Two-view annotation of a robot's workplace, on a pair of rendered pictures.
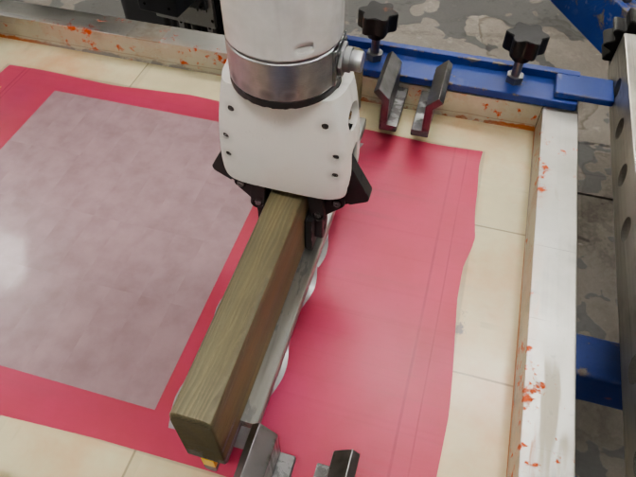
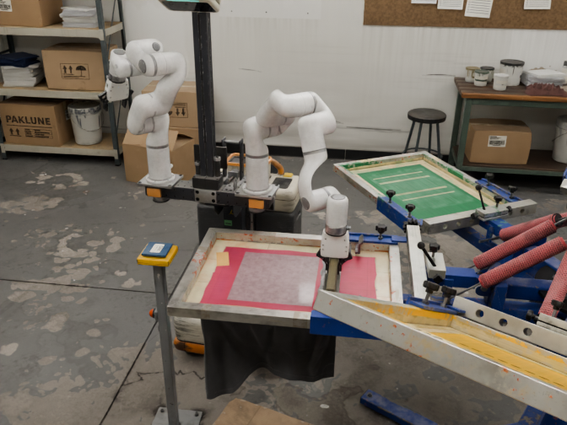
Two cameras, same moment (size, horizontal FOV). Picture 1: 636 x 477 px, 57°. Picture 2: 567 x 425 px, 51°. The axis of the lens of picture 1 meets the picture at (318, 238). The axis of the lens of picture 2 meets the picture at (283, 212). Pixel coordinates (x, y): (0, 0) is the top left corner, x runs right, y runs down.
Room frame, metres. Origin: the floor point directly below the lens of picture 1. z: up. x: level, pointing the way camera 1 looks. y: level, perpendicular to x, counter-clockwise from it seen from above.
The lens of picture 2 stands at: (-1.50, 0.48, 2.15)
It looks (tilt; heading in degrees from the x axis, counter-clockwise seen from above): 26 degrees down; 352
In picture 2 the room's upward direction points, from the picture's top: 1 degrees clockwise
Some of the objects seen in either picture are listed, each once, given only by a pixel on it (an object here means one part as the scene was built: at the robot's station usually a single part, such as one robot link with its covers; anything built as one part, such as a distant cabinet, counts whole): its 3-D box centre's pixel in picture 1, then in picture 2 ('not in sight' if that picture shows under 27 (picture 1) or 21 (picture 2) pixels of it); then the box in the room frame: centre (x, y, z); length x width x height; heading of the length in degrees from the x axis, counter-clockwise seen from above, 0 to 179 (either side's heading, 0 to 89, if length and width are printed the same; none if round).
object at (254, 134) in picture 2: not in sight; (258, 135); (0.81, 0.24, 1.37); 0.13 x 0.10 x 0.16; 116
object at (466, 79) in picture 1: (438, 87); (359, 243); (0.57, -0.14, 0.98); 0.30 x 0.05 x 0.07; 74
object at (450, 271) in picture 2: not in sight; (450, 277); (0.22, -0.38, 1.02); 0.17 x 0.06 x 0.05; 74
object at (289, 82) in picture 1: (295, 50); (337, 227); (0.33, 0.01, 1.18); 0.09 x 0.07 x 0.03; 74
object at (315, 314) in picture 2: not in sight; (356, 325); (0.04, 0.01, 0.98); 0.30 x 0.05 x 0.07; 74
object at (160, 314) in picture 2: not in sight; (166, 346); (0.64, 0.67, 0.48); 0.22 x 0.22 x 0.96; 74
